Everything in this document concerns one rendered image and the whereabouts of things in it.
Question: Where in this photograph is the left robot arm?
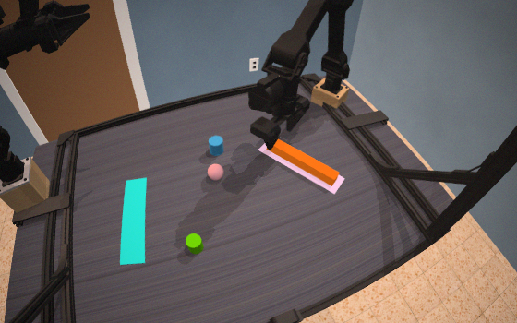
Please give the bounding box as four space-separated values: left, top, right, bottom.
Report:
0 0 43 187

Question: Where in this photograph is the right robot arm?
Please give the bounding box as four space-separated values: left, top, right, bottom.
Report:
248 0 354 114

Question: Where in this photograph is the teal flat rectangle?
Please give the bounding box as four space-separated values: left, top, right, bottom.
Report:
120 178 147 265

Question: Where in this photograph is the orange rectangular bar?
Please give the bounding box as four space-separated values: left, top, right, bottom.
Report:
270 139 339 186

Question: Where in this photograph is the pink ball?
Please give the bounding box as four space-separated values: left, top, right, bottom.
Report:
208 164 223 180

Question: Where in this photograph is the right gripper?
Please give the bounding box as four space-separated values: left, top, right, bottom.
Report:
250 94 310 150

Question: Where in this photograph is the lavender flat rectangle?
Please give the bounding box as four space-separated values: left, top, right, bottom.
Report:
258 144 344 194

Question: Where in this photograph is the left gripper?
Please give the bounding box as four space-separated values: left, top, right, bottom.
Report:
10 1 90 54

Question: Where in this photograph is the teal cylinder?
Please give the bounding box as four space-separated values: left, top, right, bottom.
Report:
209 136 223 156

